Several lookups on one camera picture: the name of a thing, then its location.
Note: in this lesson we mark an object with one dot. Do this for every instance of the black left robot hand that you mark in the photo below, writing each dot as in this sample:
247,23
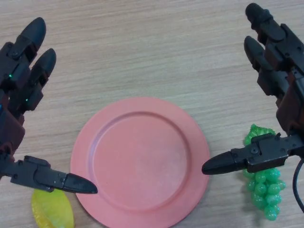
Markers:
14,76

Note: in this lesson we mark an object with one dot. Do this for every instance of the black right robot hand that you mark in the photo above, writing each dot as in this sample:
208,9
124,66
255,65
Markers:
292,90

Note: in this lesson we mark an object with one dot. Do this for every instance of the green plastic grape bunch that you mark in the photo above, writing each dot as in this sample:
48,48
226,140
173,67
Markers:
263,187

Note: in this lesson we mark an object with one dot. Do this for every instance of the pink round plate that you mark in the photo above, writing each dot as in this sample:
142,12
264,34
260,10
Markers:
142,164

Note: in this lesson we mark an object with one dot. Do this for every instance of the yellow starfruit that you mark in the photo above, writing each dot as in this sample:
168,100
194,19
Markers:
52,211

